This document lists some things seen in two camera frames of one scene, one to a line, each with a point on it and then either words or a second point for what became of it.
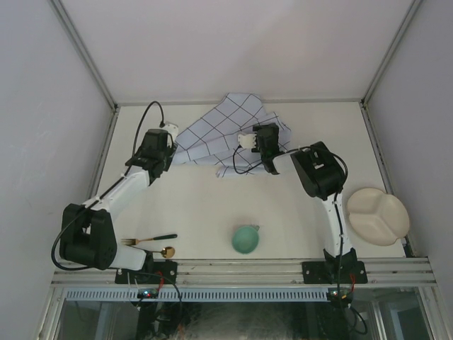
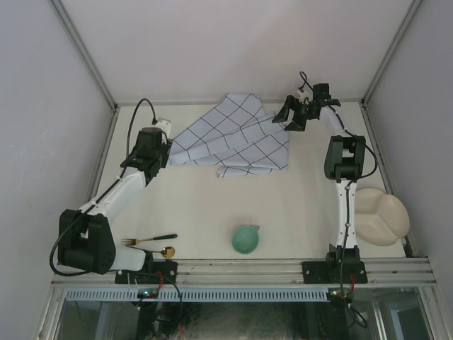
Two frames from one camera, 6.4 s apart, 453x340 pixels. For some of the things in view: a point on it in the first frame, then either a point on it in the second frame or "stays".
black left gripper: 168,154 stays
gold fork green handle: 133,241 stays
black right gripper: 276,130 to 296,125
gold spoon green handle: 166,252 stays
